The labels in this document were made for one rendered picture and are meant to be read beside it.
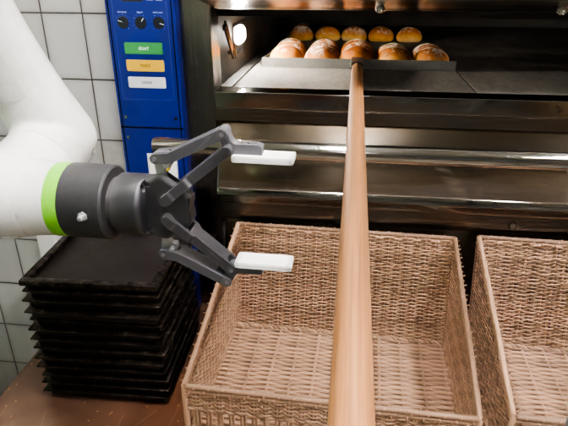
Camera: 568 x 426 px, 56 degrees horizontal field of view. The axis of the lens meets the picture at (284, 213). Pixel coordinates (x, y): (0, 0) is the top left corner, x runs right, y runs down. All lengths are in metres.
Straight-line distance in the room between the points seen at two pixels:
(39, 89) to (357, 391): 0.57
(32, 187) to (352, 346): 0.44
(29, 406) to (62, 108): 0.76
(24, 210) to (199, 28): 0.72
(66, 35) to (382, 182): 0.82
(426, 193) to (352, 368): 0.97
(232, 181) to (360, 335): 0.97
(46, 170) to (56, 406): 0.74
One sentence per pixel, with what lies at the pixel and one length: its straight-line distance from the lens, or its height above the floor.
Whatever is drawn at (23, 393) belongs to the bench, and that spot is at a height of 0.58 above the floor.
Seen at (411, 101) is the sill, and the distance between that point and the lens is 1.27.
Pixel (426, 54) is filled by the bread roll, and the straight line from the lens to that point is 1.62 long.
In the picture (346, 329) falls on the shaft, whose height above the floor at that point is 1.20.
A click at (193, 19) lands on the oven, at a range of 1.29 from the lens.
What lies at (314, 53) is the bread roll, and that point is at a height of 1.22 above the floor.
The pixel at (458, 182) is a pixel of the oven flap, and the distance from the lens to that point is 1.33.
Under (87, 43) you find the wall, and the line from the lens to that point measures 1.39.
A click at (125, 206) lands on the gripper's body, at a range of 0.64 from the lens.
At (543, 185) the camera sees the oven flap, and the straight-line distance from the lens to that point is 1.38.
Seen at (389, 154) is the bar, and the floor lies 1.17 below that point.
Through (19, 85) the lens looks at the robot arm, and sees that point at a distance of 0.77.
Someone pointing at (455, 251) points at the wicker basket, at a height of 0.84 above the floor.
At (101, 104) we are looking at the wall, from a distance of 1.41.
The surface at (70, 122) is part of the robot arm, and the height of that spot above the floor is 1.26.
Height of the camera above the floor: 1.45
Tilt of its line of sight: 25 degrees down
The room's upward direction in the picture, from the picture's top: straight up
